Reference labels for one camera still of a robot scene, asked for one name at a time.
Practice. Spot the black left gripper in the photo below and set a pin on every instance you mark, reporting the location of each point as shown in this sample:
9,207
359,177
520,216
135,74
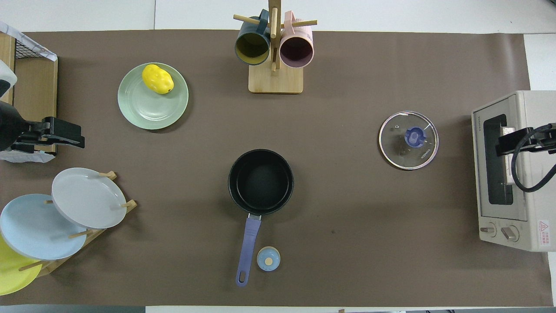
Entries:
47,128

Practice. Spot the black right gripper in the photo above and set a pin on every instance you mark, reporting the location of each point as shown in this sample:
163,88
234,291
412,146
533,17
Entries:
545,145

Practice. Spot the glass lid blue knob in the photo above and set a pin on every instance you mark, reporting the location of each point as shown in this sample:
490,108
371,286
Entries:
408,139

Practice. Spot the yellow lemon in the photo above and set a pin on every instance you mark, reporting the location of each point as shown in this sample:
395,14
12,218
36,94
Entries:
157,79

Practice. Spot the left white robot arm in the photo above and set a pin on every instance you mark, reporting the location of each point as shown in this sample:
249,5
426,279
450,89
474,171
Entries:
8,126

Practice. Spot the grey plate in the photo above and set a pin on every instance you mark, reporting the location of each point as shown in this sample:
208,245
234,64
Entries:
87,198

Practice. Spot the light green plate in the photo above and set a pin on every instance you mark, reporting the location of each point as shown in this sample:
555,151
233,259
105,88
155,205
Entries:
152,111

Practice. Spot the light blue plate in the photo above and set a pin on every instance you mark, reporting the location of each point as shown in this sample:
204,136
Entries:
34,230

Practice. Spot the wooden plate rack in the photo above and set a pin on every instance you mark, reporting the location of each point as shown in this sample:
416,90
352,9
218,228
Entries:
50,266

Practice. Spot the yellow plate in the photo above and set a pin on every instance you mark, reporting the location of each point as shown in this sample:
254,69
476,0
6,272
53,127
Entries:
13,278

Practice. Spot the wooden board shelf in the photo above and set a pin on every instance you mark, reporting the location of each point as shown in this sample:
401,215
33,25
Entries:
37,95

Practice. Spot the beige toaster oven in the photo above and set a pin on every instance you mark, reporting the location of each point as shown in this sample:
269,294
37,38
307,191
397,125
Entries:
536,208

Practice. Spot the white patterned cloth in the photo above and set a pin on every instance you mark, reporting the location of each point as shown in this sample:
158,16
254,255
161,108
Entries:
26,37

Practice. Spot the brown table mat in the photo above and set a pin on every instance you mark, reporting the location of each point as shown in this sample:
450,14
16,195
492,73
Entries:
347,217

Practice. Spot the dark teal mug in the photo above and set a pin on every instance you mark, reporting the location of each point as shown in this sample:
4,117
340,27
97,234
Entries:
252,45

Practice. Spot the wooden mug tree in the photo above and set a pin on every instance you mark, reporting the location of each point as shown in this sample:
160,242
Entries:
276,82

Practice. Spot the pink ribbed mug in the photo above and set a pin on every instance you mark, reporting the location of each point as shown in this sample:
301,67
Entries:
296,52

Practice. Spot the small blue round timer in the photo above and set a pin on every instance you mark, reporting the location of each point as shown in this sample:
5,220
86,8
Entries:
268,261

